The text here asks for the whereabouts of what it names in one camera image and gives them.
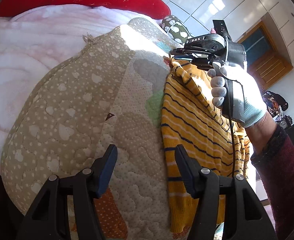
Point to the yellow striped small shirt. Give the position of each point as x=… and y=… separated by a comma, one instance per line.
x=194, y=120

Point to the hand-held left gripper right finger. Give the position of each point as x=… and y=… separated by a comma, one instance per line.
x=187, y=176

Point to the beige heart-print quilt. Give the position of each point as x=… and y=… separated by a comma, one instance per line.
x=81, y=100

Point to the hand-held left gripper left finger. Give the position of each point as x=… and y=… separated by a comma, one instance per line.
x=106, y=173

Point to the pale pink fleece blanket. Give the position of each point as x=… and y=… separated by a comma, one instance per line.
x=31, y=45

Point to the brown wooden door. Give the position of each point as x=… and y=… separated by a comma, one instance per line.
x=269, y=60

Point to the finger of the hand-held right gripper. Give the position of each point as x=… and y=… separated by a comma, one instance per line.
x=199, y=63
x=187, y=52

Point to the olive sheep-print pillow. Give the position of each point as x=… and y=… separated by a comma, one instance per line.
x=174, y=28

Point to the person's right hand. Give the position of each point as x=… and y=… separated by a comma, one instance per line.
x=249, y=90

